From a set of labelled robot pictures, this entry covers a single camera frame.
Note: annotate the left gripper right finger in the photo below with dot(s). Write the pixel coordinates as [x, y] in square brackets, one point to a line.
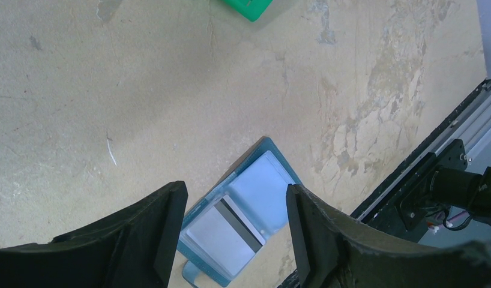
[333, 249]

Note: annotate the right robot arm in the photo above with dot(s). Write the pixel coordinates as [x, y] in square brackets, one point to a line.
[465, 190]

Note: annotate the green plastic bin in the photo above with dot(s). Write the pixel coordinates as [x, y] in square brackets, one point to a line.
[250, 9]

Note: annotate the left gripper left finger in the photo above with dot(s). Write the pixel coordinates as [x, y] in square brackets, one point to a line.
[133, 247]

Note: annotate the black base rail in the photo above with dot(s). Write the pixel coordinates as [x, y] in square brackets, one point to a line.
[408, 213]

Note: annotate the aluminium frame rail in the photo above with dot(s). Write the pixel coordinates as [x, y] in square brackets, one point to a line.
[456, 142]

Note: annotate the blue card holder wallet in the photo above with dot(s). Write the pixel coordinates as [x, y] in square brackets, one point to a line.
[258, 185]

